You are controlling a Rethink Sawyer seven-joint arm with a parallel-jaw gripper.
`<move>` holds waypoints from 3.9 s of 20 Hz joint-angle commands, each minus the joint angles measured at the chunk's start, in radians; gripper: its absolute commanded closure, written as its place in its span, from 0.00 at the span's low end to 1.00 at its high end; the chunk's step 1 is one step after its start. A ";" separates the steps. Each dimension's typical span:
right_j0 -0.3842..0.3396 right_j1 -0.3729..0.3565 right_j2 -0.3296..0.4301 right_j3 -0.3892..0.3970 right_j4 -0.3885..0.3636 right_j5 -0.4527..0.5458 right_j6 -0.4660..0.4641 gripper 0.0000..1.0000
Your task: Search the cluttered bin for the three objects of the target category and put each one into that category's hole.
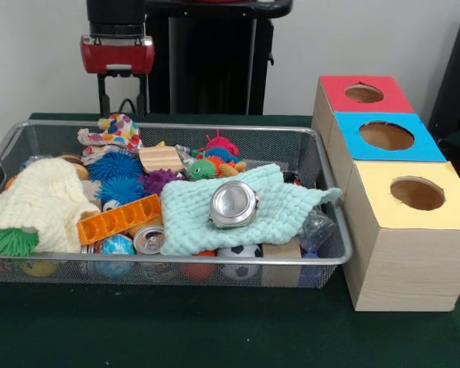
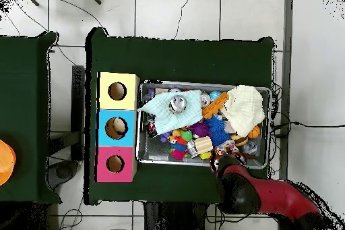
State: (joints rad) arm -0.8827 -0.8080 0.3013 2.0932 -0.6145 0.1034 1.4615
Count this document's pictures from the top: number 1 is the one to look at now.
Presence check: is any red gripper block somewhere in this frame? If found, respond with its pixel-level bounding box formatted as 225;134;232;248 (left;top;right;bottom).
79;34;156;118

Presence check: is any crushed silver can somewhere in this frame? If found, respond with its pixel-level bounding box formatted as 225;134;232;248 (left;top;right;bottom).
208;179;261;230

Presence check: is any silver soda can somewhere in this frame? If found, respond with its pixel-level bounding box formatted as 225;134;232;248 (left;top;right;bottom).
132;225;166;255

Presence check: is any wooden box with three holes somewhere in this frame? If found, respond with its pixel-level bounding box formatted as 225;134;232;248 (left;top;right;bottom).
310;74;460;312

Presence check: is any colourful spotted cloth toy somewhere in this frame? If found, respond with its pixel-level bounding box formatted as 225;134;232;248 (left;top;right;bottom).
77;113;144;156

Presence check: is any cream knitted cloth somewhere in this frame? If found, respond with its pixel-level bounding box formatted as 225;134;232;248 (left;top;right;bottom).
0;157;100;254

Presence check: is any black cable loop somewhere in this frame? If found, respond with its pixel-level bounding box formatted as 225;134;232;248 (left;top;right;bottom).
117;98;139;115

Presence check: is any green spiky ball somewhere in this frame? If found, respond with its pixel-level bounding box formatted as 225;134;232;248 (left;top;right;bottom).
0;225;41;257

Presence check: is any green spiky creature toy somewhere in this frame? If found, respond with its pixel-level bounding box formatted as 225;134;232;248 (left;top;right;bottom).
186;159;219;182

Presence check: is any small blue spiky ball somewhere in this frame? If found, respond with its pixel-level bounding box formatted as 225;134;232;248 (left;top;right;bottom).
98;176;146;204

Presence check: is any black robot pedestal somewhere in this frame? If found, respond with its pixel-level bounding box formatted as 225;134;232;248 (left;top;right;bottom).
145;0;294;116

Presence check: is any silver mesh bin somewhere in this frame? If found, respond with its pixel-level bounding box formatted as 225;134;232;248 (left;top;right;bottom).
0;119;353;289

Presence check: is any mint knitted cloth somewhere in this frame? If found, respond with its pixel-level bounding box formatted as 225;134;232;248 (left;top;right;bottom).
159;163;343;257

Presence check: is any ridged wooden block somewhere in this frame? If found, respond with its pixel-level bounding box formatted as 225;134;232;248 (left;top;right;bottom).
138;145;185;174

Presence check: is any large blue spiky ball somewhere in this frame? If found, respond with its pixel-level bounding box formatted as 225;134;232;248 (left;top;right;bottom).
87;151;143;183

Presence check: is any orange plastic block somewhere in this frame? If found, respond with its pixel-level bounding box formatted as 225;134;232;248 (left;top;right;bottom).
76;193;163;246

